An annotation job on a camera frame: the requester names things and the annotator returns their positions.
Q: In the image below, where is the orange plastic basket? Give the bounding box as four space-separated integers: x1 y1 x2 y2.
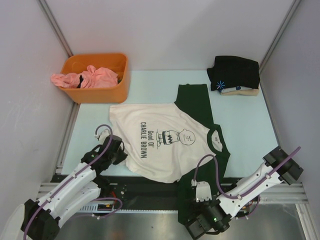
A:
56 53 131 104

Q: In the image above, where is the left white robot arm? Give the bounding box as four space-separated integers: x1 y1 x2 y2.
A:
21 135 127 240

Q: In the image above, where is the folded beige t-shirt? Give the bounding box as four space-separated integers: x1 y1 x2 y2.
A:
220 86 260 96

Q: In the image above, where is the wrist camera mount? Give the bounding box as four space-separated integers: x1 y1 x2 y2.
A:
191 180 212 203
94 129 110 144

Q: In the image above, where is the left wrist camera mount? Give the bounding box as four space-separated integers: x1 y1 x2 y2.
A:
94 129 110 144

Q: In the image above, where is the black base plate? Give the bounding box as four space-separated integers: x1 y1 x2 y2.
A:
94 175 196 211

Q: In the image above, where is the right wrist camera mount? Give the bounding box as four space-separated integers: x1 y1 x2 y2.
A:
191 180 212 203

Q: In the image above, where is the green garment in basket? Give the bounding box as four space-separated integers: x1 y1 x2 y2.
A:
117 77 123 84

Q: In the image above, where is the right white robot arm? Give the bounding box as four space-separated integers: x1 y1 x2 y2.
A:
185 146 304 240

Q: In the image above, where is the left white cable duct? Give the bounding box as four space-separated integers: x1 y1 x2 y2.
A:
78 202 115 213

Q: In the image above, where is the pink t-shirt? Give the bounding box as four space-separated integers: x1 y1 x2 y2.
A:
50 65 118 89

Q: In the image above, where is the cream and green t-shirt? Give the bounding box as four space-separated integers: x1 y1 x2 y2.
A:
109 84 230 224

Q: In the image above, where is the folded black t-shirt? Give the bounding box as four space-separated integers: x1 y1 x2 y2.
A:
206 55 260 92

